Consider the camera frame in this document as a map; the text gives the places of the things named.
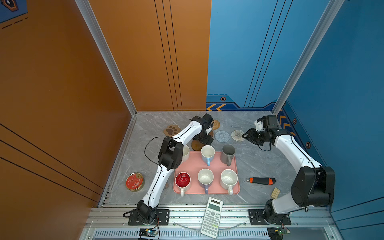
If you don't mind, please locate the white mug back left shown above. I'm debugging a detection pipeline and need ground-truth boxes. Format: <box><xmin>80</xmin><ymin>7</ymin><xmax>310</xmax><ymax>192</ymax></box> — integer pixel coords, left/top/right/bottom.
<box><xmin>182</xmin><ymin>145</ymin><xmax>190</xmax><ymax>163</ymax></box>

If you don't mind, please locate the light blue mug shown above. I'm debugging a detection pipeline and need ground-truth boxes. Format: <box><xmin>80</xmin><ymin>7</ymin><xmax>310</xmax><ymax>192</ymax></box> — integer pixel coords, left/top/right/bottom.
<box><xmin>201</xmin><ymin>145</ymin><xmax>216</xmax><ymax>166</ymax></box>

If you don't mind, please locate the left circuit board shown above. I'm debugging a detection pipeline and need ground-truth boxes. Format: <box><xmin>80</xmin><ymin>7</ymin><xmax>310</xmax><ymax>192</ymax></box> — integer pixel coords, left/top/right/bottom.
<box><xmin>138</xmin><ymin>228</ymin><xmax>160</xmax><ymax>240</ymax></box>

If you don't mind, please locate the orange black utility knife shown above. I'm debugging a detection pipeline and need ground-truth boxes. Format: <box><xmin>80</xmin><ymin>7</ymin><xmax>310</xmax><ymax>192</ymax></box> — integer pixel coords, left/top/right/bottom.
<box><xmin>246</xmin><ymin>177</ymin><xmax>276</xmax><ymax>185</ymax></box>

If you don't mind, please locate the small wooden block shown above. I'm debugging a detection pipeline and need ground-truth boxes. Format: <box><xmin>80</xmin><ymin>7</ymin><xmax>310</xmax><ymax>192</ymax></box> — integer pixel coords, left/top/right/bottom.
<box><xmin>271</xmin><ymin>188</ymin><xmax>281</xmax><ymax>199</ymax></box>

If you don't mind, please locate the matte brown wooden coaster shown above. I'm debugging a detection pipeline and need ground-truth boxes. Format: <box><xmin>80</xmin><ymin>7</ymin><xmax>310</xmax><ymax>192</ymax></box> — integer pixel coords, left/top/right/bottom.
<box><xmin>191</xmin><ymin>140</ymin><xmax>205</xmax><ymax>151</ymax></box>

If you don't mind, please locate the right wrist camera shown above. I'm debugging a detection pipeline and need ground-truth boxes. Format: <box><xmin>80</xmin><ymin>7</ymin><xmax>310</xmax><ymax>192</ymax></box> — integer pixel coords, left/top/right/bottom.
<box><xmin>254</xmin><ymin>118</ymin><xmax>264</xmax><ymax>132</ymax></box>

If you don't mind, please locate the cream mug front right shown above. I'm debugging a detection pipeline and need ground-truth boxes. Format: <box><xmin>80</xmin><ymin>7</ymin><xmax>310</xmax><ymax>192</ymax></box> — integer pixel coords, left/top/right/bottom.
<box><xmin>220</xmin><ymin>169</ymin><xmax>238</xmax><ymax>195</ymax></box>

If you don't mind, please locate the right circuit board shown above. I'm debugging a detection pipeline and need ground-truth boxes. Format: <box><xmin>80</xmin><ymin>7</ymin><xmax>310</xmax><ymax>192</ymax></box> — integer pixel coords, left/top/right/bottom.
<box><xmin>267</xmin><ymin>228</ymin><xmax>291</xmax><ymax>240</ymax></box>

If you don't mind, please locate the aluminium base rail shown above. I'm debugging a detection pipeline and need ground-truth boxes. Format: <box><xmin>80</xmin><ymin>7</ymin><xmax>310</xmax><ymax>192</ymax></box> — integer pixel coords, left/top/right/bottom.
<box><xmin>80</xmin><ymin>205</ymin><xmax>343</xmax><ymax>240</ymax></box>

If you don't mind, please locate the circuit board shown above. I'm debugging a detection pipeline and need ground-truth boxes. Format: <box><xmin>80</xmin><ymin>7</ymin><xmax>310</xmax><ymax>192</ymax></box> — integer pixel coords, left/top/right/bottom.
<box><xmin>138</xmin><ymin>228</ymin><xmax>160</xmax><ymax>240</ymax></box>
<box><xmin>267</xmin><ymin>228</ymin><xmax>291</xmax><ymax>240</ymax></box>

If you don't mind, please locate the aluminium frame post right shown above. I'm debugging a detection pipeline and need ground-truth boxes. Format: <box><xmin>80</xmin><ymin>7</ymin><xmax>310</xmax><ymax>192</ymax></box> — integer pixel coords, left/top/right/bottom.
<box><xmin>272</xmin><ymin>0</ymin><xmax>345</xmax><ymax>116</ymax></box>

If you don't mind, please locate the red round tin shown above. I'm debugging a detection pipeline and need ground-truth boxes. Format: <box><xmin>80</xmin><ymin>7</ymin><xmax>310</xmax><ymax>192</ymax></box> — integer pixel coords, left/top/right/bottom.
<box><xmin>125</xmin><ymin>172</ymin><xmax>145</xmax><ymax>192</ymax></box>

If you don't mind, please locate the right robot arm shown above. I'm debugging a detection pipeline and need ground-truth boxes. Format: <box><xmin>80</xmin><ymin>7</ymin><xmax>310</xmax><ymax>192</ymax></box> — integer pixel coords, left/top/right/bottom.
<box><xmin>242</xmin><ymin>128</ymin><xmax>336</xmax><ymax>225</ymax></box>

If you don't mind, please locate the white calculator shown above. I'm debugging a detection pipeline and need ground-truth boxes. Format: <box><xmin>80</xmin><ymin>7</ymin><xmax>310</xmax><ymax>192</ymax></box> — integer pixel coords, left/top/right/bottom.
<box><xmin>201</xmin><ymin>197</ymin><xmax>223</xmax><ymax>239</ymax></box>

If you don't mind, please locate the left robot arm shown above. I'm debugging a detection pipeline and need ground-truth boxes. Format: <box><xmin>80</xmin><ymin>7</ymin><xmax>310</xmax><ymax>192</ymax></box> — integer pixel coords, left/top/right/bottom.
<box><xmin>132</xmin><ymin>114</ymin><xmax>214</xmax><ymax>225</ymax></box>

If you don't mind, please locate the grey mug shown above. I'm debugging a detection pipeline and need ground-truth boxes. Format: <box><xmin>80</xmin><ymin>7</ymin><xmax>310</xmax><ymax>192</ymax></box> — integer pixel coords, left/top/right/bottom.
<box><xmin>220</xmin><ymin>145</ymin><xmax>236</xmax><ymax>167</ymax></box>

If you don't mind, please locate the pink tray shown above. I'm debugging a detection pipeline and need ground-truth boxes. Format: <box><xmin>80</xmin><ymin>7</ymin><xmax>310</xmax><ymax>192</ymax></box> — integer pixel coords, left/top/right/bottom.
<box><xmin>173</xmin><ymin>151</ymin><xmax>238</xmax><ymax>195</ymax></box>

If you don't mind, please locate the light blue rope coaster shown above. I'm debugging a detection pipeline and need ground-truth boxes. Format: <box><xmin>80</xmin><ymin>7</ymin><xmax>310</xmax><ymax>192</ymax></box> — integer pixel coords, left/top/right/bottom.
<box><xmin>215</xmin><ymin>131</ymin><xmax>230</xmax><ymax>143</ymax></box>

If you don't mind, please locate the cork paw print coaster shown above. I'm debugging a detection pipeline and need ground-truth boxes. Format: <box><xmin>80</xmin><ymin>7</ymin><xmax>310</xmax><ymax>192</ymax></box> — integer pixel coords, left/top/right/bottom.
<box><xmin>163</xmin><ymin>125</ymin><xmax>181</xmax><ymax>137</ymax></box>

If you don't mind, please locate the aluminium frame post left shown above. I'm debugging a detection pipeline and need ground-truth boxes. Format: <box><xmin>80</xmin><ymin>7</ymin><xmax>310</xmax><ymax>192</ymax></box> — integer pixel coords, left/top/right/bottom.
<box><xmin>75</xmin><ymin>0</ymin><xmax>137</xmax><ymax>117</ymax></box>

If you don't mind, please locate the red inside mug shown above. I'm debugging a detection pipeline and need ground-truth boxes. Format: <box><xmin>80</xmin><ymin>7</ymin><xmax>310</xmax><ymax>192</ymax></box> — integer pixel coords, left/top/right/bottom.
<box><xmin>175</xmin><ymin>172</ymin><xmax>191</xmax><ymax>197</ymax></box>

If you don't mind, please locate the white mug purple handle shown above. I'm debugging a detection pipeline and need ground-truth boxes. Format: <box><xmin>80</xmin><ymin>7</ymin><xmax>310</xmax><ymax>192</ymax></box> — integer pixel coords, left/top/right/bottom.
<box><xmin>198</xmin><ymin>169</ymin><xmax>214</xmax><ymax>194</ymax></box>

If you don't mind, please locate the woven rattan coaster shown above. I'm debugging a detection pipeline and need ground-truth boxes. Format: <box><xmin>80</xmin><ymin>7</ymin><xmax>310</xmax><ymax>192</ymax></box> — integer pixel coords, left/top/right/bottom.
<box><xmin>213</xmin><ymin>120</ymin><xmax>221</xmax><ymax>130</ymax></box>

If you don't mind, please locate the aluminium frame post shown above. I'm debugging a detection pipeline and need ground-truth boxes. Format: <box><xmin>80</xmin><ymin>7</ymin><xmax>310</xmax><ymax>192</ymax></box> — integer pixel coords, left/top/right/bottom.
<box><xmin>75</xmin><ymin>0</ymin><xmax>137</xmax><ymax>117</ymax></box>
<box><xmin>272</xmin><ymin>0</ymin><xmax>345</xmax><ymax>116</ymax></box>

